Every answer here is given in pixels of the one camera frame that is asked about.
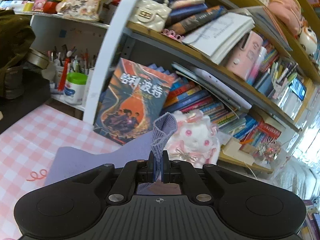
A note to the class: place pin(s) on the pink and purple knit garment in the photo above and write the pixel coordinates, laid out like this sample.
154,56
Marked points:
105,165

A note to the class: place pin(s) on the pink flower bouquet ornament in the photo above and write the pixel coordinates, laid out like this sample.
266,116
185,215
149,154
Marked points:
270,150

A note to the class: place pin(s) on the white quilted handbag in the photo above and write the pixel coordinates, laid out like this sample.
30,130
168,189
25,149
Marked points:
150,15

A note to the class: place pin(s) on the white tablet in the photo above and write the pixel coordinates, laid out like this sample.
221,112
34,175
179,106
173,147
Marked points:
220,85

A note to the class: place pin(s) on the pink plush toy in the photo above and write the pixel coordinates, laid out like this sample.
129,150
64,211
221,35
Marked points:
285,10

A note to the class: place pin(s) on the row of colourful books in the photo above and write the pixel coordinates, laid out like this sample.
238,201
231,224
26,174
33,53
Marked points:
200,102

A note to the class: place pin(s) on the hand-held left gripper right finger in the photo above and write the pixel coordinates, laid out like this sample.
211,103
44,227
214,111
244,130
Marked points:
164,167

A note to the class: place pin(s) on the black bag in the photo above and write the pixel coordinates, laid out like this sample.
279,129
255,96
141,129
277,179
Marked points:
22,110

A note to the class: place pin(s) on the red boxed book set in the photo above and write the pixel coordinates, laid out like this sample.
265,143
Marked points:
267,132

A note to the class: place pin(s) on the pen holder with pens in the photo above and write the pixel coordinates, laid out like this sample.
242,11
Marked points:
75,61

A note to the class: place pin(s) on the white jar green lid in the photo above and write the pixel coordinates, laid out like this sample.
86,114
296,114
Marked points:
74,90

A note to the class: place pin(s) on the white pink plush bunny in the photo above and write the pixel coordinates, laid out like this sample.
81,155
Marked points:
195,140

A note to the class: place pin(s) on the silver foil cover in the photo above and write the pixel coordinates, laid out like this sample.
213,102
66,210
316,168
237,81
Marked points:
300,162

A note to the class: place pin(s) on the dragon cover novel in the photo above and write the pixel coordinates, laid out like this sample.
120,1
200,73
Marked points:
135,97

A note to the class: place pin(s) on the orange round ornament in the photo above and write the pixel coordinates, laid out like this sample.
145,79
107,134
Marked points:
51,6

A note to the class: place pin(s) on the white wooden bookshelf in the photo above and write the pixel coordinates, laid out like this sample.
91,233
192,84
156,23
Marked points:
110,42

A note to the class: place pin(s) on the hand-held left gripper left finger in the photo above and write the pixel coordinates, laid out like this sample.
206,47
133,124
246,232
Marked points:
153,167

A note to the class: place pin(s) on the white cat figurine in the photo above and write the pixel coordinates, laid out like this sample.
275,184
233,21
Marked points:
308,40

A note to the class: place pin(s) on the thick dark book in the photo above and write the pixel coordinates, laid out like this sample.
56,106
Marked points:
195,21

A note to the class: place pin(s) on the pink checkered desk mat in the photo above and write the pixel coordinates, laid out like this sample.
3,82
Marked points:
22,145

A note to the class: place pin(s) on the grey laptop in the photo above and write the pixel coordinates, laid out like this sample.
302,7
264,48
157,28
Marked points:
185,72

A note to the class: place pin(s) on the pink instant camera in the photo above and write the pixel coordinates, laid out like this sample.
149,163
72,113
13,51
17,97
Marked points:
243,55

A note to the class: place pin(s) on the cream box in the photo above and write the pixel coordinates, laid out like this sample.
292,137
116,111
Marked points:
235,147

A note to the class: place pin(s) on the floral paper plaque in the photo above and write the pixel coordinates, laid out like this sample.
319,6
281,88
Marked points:
82,2

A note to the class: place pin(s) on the white paper booklet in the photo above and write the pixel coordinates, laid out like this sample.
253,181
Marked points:
220,35

